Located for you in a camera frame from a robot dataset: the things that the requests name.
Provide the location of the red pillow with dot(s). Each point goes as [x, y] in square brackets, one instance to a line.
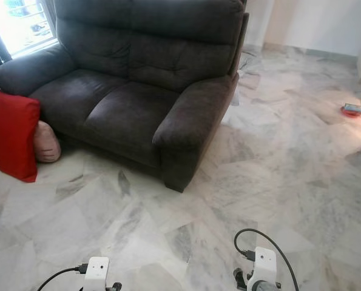
[13, 136]

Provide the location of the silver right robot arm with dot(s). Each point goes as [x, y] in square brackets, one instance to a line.
[265, 287]

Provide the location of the pink plush cushion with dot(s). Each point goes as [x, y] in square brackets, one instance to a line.
[48, 145]

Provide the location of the dark grey fabric sofa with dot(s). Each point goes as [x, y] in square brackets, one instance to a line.
[125, 91]

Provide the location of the blue-grey flat item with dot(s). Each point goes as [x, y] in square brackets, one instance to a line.
[355, 108]

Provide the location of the bright barred window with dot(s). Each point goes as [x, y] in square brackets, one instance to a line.
[22, 24]

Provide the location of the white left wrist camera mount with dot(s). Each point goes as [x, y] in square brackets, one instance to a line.
[96, 271]

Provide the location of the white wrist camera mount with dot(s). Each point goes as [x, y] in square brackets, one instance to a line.
[96, 271]
[265, 260]

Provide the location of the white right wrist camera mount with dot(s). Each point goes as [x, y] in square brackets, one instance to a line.
[265, 260]

